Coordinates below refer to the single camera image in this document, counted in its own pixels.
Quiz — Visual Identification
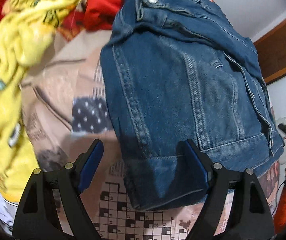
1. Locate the brown wooden door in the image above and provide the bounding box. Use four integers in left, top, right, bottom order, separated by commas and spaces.
254, 19, 286, 84

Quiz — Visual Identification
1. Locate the newspaper print bed sheet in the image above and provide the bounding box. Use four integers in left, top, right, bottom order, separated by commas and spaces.
23, 29, 279, 239

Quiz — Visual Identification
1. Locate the yellow cartoon print garment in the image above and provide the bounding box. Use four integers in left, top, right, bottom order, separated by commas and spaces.
0, 0, 82, 203

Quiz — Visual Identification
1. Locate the red garment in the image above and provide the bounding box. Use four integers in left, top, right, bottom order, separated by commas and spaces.
0, 0, 122, 33

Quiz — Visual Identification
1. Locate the blue denim jacket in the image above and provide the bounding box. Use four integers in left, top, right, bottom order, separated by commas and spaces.
100, 0, 283, 211

